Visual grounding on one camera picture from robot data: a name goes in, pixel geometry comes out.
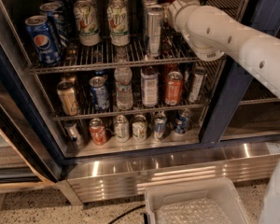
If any left front 7UP can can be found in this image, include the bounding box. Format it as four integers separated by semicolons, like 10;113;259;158
74;1;100;47

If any front blue Pepsi can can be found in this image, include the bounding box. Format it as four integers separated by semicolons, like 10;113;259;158
25;15;62;66

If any white plastic bin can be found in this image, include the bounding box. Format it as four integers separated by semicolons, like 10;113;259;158
145;177;250;224

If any silver can bottom left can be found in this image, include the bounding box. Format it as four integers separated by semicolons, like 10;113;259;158
64;120;83;146

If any right front 7UP can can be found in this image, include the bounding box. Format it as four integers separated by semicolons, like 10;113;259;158
107;2;130;47

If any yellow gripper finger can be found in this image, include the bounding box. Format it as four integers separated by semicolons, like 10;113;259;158
161;3;170;24

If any blue silver can bottom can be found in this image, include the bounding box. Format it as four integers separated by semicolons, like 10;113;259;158
153;113;167;140

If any top wire shelf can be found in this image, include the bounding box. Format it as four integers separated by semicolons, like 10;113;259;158
27;0;245;76

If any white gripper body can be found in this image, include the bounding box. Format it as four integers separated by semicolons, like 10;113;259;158
168;0;200;32

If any middle wire shelf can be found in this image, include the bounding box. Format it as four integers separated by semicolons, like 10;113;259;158
54;59;223;122

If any wire shelf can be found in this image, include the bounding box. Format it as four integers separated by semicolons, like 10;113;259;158
54;59;223;122
27;0;245;76

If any orange-red can middle shelf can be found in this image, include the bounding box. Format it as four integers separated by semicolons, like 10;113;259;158
164;71;183;105

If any tall silver slim can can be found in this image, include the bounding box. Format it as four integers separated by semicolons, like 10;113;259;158
145;5;163;57

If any white can bottom centre-left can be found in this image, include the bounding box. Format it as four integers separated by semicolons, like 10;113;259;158
114;115;130;143

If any blue can middle shelf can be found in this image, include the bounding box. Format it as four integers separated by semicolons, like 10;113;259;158
89;77;109;111

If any steel fridge cabinet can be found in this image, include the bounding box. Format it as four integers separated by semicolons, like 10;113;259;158
0;0;280;205

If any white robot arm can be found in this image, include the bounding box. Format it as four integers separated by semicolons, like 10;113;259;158
168;0;280;224

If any clear water bottle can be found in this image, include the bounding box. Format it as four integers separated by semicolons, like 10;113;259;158
113;47;134;111

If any gold can middle shelf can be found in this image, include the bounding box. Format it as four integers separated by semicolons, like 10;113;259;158
57;81;79;116

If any open glass fridge door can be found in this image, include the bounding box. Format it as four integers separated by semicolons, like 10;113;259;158
0;44;61;193

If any white labelled bottle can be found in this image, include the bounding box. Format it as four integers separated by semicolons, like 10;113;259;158
141;66;159;107

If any red can bottom shelf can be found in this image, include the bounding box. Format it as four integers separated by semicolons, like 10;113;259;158
89;119;107;146

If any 7up can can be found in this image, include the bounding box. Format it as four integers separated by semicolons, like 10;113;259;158
107;2;130;47
74;1;100;47

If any black cable on floor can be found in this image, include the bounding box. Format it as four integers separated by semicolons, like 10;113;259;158
107;203;147;224

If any white can bottom centre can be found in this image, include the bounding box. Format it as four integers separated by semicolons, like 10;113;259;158
132;115;147;142

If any silver slim can middle shelf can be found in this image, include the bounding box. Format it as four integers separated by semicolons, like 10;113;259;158
189;66;207;103

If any blue Pepsi can bottom right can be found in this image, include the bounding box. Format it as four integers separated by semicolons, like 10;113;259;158
174;108;190;134

